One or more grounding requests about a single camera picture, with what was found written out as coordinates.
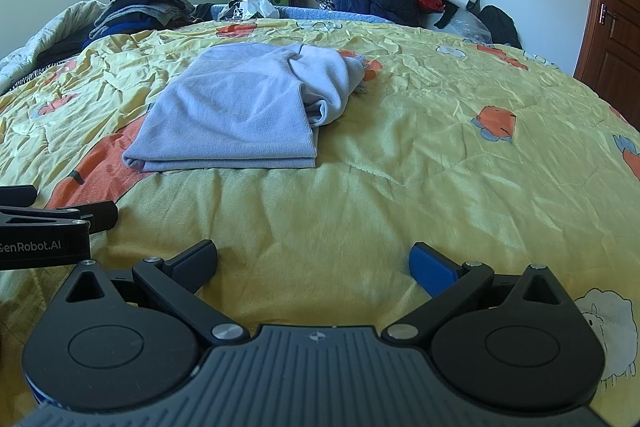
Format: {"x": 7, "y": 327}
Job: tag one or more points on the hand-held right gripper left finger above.
{"x": 192, "y": 263}

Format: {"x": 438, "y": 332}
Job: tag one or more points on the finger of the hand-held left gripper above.
{"x": 17, "y": 196}
{"x": 100, "y": 214}

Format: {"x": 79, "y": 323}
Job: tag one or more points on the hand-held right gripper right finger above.
{"x": 432, "y": 268}

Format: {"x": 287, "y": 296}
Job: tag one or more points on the light blue sweater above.
{"x": 235, "y": 112}

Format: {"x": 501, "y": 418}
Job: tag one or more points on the stack of dark folded clothes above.
{"x": 140, "y": 14}

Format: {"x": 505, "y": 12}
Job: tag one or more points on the yellow printed bedsheet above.
{"x": 400, "y": 132}

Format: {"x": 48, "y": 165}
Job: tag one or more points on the white quilt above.
{"x": 45, "y": 37}

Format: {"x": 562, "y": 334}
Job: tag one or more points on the clear plastic bag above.
{"x": 467, "y": 27}

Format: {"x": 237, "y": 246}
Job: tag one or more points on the crumpled white plastic bag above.
{"x": 255, "y": 9}

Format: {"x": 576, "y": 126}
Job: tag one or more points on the blue knitted blanket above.
{"x": 320, "y": 14}

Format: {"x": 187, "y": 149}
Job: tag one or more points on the brown wooden door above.
{"x": 620, "y": 7}

